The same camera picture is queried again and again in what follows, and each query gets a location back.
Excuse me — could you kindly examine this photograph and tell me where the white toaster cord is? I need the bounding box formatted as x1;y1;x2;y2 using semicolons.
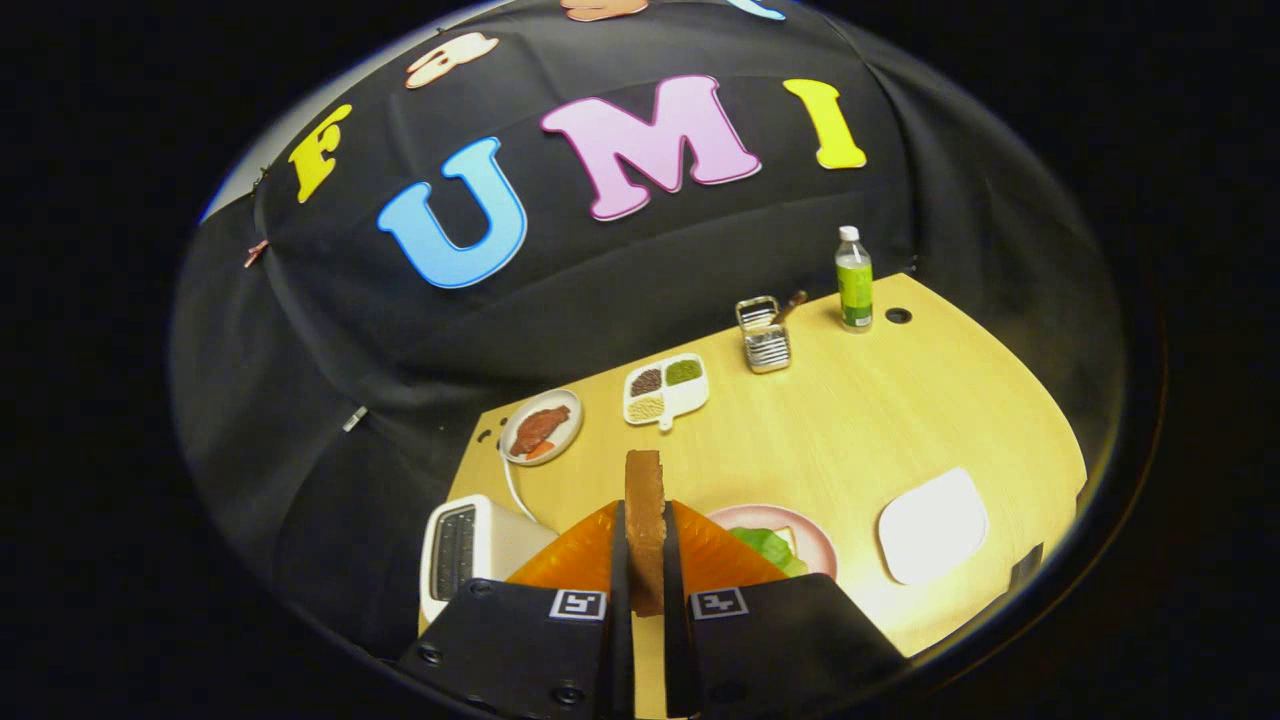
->
500;455;559;526

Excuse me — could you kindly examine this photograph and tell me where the metal wire rack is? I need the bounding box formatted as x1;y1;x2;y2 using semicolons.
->
735;295;793;375

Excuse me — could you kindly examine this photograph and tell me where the white empty plate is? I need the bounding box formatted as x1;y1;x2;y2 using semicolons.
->
877;467;991;587

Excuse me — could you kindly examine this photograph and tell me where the round plate with meat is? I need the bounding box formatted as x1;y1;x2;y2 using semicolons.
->
499;388;585;467

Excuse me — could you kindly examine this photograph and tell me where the green label plastic bottle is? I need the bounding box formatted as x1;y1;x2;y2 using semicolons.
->
835;225;875;333

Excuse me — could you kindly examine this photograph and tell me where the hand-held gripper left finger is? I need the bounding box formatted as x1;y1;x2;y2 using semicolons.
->
398;498;637;720

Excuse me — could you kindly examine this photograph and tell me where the black backdrop cloth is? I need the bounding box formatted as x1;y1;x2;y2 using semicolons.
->
168;0;1131;661

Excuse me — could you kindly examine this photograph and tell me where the white toaster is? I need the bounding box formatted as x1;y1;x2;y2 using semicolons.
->
419;494;561;626

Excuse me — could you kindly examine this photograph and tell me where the toasted bread slice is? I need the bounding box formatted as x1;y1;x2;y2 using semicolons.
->
624;450;668;618

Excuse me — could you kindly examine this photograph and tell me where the green lettuce leaf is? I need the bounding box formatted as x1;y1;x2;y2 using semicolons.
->
730;527;809;578

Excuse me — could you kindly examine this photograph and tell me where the white divided bean tray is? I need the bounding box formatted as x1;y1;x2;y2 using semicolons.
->
622;352;711;433

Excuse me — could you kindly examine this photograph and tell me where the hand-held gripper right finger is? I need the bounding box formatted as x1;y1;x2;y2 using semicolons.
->
662;498;911;720

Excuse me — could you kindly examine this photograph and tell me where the pink round plate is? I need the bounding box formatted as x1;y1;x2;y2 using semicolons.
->
706;503;839;581

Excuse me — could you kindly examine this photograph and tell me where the red meat piece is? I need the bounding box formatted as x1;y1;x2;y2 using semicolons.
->
510;404;571;456

